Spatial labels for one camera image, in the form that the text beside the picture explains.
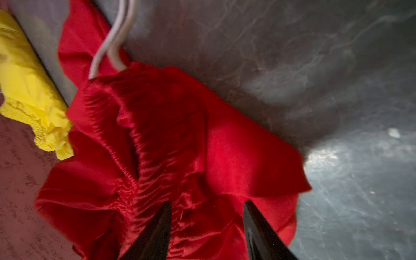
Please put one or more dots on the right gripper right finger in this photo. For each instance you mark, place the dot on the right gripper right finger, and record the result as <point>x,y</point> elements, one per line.
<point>263,242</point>

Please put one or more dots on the red shorts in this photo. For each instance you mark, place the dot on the red shorts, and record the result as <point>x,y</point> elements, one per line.
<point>147,135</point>

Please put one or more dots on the yellow shorts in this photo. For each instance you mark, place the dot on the yellow shorts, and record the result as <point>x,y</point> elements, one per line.
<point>30,96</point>

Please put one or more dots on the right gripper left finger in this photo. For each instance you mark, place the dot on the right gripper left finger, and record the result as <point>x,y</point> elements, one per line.
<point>153,242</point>

